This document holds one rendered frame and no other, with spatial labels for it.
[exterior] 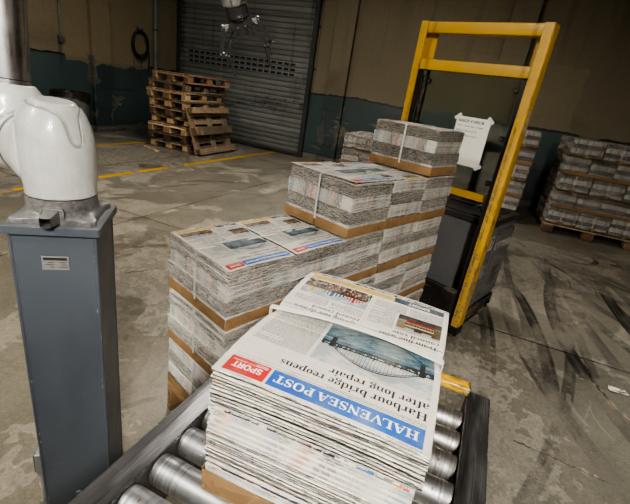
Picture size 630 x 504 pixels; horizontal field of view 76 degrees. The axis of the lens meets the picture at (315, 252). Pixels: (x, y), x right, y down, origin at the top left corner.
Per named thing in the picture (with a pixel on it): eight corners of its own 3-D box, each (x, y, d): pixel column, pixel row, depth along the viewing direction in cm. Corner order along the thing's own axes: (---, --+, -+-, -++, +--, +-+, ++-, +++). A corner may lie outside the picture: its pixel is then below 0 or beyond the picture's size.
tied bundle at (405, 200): (325, 206, 209) (332, 162, 200) (360, 201, 229) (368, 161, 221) (384, 230, 185) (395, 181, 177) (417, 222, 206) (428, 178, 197)
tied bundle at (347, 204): (283, 213, 187) (289, 163, 179) (324, 206, 208) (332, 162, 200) (345, 240, 165) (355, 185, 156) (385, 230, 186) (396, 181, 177)
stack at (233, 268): (165, 406, 178) (166, 229, 147) (335, 325, 260) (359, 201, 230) (214, 466, 154) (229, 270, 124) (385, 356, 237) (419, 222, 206)
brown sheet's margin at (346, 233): (283, 211, 187) (284, 202, 185) (324, 205, 208) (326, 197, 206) (346, 239, 164) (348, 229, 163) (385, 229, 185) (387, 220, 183)
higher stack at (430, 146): (335, 325, 260) (375, 117, 212) (363, 312, 281) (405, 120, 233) (384, 356, 237) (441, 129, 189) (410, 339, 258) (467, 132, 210)
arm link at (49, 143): (48, 205, 90) (37, 101, 82) (2, 186, 97) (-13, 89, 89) (113, 195, 103) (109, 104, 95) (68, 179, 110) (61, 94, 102)
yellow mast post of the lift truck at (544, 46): (444, 322, 266) (537, 21, 201) (450, 318, 272) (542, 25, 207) (457, 328, 260) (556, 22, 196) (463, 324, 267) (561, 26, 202)
